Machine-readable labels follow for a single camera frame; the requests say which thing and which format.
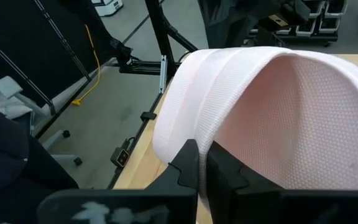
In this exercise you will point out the large black board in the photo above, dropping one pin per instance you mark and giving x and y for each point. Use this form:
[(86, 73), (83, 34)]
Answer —
[(26, 37)]

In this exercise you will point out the black table clamp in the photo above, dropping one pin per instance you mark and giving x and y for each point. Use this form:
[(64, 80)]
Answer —
[(148, 116)]

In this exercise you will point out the white box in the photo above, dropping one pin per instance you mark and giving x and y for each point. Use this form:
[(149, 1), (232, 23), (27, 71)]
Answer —
[(107, 9)]

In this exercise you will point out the small black table camera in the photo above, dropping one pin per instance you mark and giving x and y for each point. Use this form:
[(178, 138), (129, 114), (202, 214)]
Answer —
[(121, 157)]

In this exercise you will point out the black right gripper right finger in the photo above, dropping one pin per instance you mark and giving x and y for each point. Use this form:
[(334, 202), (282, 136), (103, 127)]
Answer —
[(225, 186)]

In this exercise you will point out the person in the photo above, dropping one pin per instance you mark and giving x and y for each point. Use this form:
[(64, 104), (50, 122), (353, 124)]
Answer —
[(5, 161)]

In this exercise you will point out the grey wheeled chair base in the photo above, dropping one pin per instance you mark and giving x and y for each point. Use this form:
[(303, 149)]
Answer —
[(9, 87)]

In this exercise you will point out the pink slide sandal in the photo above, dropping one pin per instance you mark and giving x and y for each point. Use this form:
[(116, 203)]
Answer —
[(259, 109)]

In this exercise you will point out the black wheeled cart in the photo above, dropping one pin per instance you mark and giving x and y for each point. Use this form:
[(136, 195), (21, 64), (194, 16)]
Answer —
[(306, 39)]

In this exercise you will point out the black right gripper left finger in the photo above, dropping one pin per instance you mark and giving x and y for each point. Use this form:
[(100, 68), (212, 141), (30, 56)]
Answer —
[(185, 174)]

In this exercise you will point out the black aluminium table frame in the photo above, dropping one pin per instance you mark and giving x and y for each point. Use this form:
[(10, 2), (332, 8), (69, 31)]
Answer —
[(160, 31)]

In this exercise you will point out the white storage bin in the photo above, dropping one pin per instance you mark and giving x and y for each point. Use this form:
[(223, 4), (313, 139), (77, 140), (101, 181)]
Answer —
[(328, 29), (306, 31), (336, 12)]

